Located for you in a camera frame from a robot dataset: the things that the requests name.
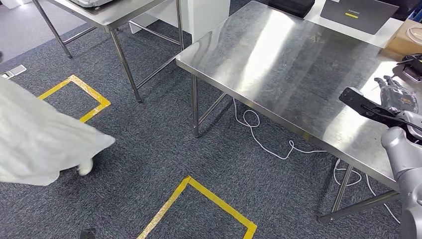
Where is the stainless steel table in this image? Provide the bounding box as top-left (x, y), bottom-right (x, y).
top-left (31, 0), bottom-right (185, 104)

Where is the cardboard box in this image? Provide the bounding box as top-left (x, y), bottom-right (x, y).
top-left (385, 19), bottom-right (422, 56)

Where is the coiled white cable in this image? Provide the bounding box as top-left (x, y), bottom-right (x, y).
top-left (406, 24), bottom-right (422, 45)

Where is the black handheld device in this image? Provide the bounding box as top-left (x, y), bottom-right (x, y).
top-left (397, 53), bottom-right (422, 83)

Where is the black carry case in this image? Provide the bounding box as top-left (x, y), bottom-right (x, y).
top-left (267, 0), bottom-right (316, 19)

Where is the metal floor socket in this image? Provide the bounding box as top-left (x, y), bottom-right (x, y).
top-left (0, 64), bottom-right (28, 81)

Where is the white floor cable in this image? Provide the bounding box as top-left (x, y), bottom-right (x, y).
top-left (232, 98), bottom-right (401, 225)

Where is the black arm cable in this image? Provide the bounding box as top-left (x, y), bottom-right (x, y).
top-left (361, 104), bottom-right (422, 132)

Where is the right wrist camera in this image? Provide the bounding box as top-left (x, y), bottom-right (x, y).
top-left (338, 87), bottom-right (403, 128)

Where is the grey laptop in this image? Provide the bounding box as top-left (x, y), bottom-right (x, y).
top-left (319, 0), bottom-right (400, 35)

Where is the yellow floor tape square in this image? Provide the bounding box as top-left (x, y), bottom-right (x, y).
top-left (136, 175), bottom-right (258, 239)
top-left (38, 75), bottom-right (112, 123)

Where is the white cabinet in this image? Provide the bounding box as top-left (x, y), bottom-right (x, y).
top-left (128, 0), bottom-right (231, 43)

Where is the large stainless steel workbench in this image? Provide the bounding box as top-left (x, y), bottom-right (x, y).
top-left (175, 0), bottom-right (422, 224)

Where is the grey stamped metal panel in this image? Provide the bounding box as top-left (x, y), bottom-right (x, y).
top-left (69, 0), bottom-right (114, 8)

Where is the person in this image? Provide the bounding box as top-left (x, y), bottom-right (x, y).
top-left (0, 77), bottom-right (116, 187)

